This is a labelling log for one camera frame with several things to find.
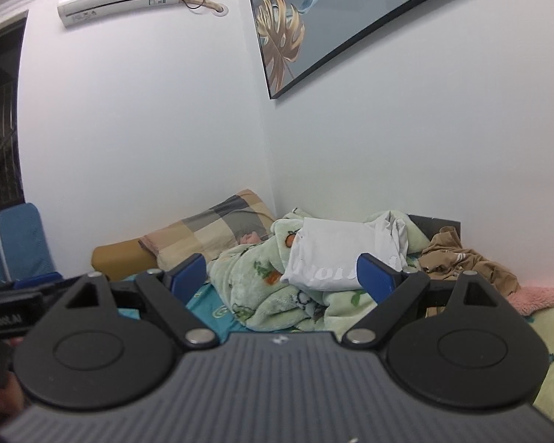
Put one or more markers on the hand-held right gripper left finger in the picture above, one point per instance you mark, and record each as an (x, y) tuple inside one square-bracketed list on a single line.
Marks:
[(189, 279)]

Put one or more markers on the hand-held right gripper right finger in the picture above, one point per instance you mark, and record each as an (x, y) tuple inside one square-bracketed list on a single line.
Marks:
[(376, 279)]

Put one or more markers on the white printed t-shirt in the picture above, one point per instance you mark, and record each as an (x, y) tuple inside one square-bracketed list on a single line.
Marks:
[(328, 254)]

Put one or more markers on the brown clothes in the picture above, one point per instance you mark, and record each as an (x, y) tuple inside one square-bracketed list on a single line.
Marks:
[(461, 258)]

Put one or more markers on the plaid pillow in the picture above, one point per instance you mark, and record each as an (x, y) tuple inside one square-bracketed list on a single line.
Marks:
[(207, 230)]

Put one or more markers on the green printed fleece blanket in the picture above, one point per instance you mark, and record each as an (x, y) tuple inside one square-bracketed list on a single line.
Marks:
[(258, 286)]

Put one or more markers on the tan padded headboard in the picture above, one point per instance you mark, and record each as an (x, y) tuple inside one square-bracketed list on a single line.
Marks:
[(120, 258)]

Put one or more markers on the pink soft object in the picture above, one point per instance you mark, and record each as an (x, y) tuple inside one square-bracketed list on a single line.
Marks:
[(251, 238)]

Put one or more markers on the blue covered chair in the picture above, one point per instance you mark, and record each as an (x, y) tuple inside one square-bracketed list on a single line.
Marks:
[(21, 240)]

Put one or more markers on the dark bed board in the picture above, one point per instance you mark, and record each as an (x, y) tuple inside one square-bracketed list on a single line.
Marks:
[(436, 226)]

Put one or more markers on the pink fluffy cloth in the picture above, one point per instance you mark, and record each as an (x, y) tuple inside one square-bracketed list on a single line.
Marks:
[(544, 300)]

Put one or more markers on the dark barred window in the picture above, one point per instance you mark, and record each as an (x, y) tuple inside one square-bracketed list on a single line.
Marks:
[(0, 124)]

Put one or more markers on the framed leaf wall picture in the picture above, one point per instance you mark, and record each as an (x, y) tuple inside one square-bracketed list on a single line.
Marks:
[(341, 14)]

